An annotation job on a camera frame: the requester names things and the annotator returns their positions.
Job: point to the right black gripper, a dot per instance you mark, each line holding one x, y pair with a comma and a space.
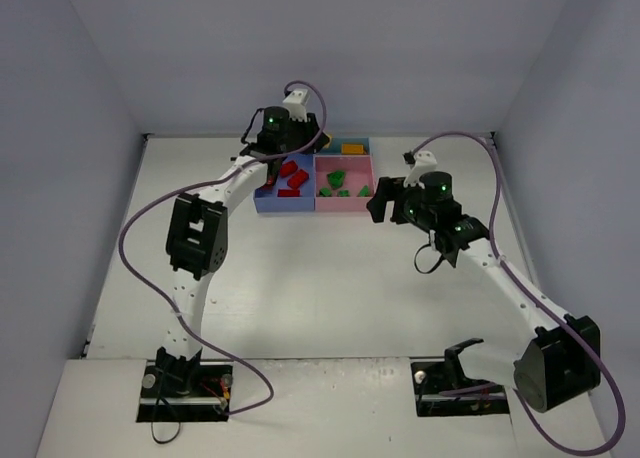
395, 202

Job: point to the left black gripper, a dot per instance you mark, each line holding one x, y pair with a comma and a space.
273, 163

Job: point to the red long lego brick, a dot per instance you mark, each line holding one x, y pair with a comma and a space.
298, 179

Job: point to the green curved lego brick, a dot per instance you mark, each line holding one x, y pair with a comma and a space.
336, 179

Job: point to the red half round lego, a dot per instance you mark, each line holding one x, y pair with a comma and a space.
289, 193

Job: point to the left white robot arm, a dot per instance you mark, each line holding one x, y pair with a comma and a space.
197, 242

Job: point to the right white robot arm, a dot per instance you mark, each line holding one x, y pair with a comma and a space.
551, 359

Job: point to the pink container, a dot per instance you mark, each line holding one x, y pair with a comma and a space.
359, 172

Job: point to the teal container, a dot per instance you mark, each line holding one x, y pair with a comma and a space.
335, 147

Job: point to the large blue container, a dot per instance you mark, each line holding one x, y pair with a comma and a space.
266, 199

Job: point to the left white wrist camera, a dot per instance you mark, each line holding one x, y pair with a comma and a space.
295, 102

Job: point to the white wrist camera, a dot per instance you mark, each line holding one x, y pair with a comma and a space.
419, 163
295, 102

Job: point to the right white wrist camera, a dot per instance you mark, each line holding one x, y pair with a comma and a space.
419, 163

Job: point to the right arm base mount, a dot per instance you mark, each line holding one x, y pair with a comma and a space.
437, 396

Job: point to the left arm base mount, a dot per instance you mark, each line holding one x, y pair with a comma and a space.
205, 399

